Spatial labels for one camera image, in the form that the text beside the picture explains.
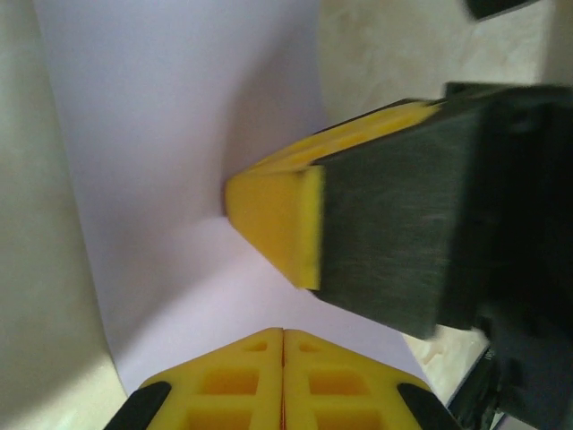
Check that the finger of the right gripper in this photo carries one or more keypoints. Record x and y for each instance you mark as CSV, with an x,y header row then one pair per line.
x,y
349,134
385,224

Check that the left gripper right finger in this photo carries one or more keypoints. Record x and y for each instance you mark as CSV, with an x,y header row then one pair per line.
x,y
340,385

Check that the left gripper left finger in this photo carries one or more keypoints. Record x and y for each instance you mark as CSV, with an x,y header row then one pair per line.
x,y
233,385

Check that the purple paper sheet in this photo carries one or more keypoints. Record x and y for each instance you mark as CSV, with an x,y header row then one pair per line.
x,y
156,134

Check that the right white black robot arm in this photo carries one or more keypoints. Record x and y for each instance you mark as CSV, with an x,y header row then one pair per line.
x,y
497,8

